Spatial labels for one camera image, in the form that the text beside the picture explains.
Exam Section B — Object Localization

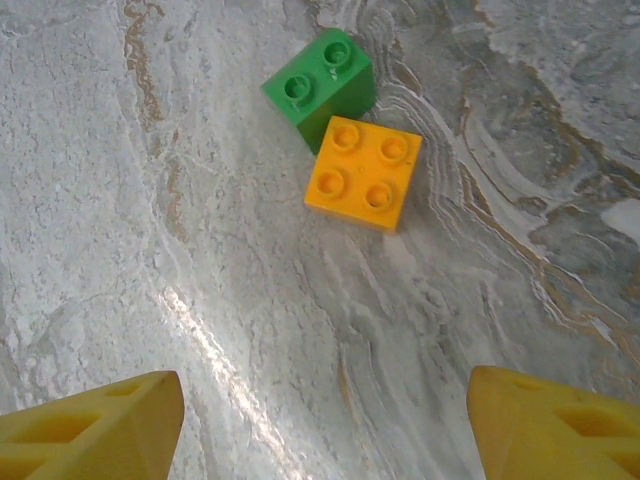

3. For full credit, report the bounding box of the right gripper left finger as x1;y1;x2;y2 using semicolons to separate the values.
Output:
0;369;186;480

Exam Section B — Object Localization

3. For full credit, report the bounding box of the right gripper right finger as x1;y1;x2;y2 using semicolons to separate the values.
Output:
463;364;640;480

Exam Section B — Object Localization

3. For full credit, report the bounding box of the small yellow square lego brick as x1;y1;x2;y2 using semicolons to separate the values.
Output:
303;114;424;236

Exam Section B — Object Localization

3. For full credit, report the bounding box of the green sloped lego brick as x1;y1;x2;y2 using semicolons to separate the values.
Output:
259;27;377;156

